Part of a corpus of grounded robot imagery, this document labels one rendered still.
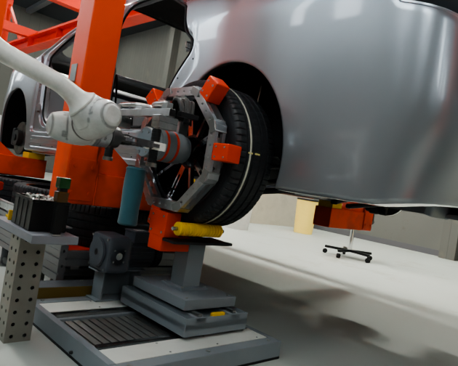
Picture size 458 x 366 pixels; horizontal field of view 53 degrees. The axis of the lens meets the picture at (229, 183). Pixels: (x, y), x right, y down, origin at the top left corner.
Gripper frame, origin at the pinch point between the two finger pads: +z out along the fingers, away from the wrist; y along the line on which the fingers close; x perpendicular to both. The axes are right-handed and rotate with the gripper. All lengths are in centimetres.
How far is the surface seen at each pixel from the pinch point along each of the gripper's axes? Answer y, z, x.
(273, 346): 24, 61, -77
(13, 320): -29, -31, -74
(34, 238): -9, -36, -39
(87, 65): -59, -5, 34
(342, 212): -59, 233, -17
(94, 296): -51, 14, -74
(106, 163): -60, 14, -10
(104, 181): -59, 14, -19
